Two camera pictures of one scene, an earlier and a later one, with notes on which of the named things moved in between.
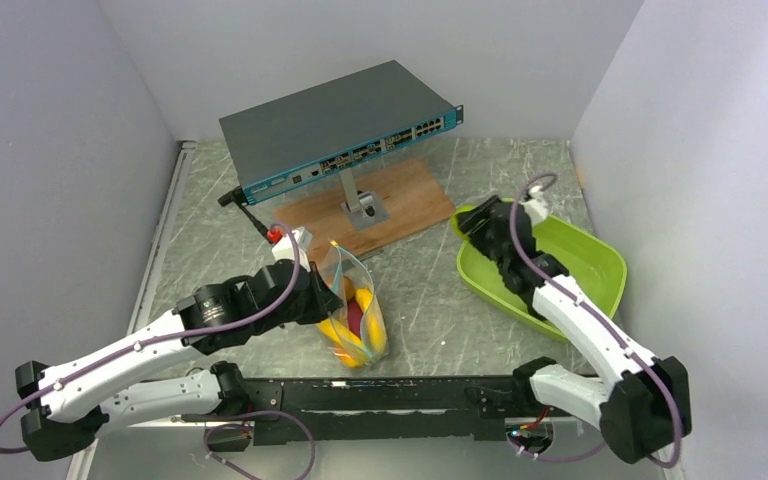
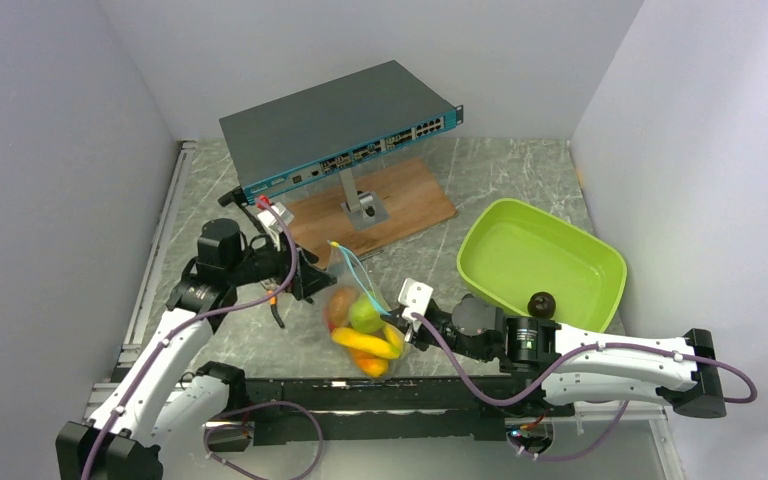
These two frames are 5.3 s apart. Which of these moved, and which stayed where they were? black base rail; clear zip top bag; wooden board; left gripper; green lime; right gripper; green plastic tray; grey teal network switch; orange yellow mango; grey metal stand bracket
Moved: left gripper; right gripper; green lime; clear zip top bag; orange yellow mango
Stayed: grey teal network switch; black base rail; wooden board; green plastic tray; grey metal stand bracket
